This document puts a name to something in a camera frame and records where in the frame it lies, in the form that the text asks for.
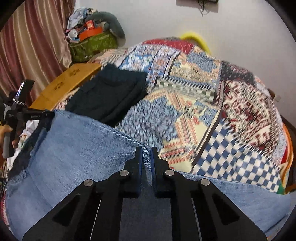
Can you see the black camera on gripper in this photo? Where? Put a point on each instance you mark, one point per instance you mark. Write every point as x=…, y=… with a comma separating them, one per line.
x=23, y=91

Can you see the colourful patchwork bedspread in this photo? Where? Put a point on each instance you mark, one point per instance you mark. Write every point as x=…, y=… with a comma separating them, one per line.
x=205, y=116

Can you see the wall mounted black monitor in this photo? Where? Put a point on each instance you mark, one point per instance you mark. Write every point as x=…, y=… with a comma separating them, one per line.
x=203, y=6

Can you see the dark green folded pants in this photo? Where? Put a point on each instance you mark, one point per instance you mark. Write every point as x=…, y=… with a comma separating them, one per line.
x=109, y=95

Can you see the white paper pile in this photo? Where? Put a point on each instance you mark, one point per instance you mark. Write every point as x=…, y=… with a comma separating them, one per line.
x=30, y=127

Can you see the wooden lap desk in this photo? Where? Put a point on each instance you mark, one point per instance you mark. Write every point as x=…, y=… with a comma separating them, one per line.
x=69, y=80

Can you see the person's left hand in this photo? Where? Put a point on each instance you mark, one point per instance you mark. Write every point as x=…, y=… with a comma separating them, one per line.
x=7, y=129

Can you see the blue denim jeans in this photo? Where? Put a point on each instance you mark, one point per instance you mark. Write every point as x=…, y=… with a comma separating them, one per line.
x=63, y=152

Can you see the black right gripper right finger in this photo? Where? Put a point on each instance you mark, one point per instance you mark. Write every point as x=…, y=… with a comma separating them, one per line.
x=199, y=210

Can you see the maroon striped curtain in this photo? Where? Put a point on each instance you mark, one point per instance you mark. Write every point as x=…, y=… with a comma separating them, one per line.
x=34, y=46

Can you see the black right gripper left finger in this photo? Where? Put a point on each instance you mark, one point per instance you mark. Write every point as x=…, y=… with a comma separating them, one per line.
x=92, y=211

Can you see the yellow curved tube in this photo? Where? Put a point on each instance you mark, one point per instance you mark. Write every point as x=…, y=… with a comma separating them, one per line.
x=194, y=37

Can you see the orange box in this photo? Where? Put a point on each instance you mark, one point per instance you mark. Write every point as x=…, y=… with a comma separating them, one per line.
x=90, y=29

